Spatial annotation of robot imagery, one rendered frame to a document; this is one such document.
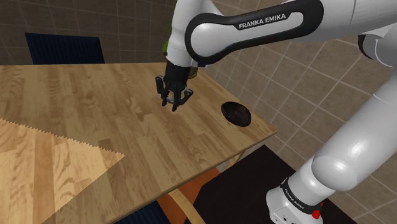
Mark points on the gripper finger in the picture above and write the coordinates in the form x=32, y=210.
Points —
x=160, y=86
x=183, y=96

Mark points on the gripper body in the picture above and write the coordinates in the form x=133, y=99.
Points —
x=176, y=74

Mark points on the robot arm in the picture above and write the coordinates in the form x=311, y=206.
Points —
x=341, y=161

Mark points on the green round object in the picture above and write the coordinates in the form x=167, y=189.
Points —
x=165, y=47

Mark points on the dark round bowl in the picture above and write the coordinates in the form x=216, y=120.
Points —
x=236, y=114

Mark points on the wooden table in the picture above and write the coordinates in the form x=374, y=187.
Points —
x=102, y=118

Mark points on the dark blue chair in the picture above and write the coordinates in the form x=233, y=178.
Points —
x=65, y=49
x=149, y=215

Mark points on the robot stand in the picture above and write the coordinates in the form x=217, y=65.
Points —
x=248, y=186

